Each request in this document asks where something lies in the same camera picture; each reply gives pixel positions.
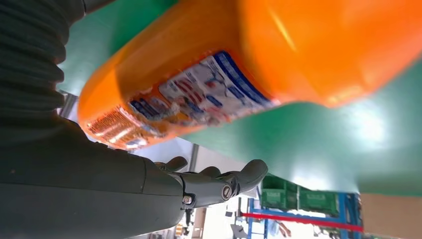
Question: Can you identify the green plastic crate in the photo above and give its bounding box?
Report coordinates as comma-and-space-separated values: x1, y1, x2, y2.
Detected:
260, 175, 340, 216

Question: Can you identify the brown cardboard box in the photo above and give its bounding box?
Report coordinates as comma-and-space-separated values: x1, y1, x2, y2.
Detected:
359, 193, 422, 239

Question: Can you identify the blue gantry frame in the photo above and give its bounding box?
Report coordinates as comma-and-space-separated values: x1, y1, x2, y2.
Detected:
247, 193, 363, 239

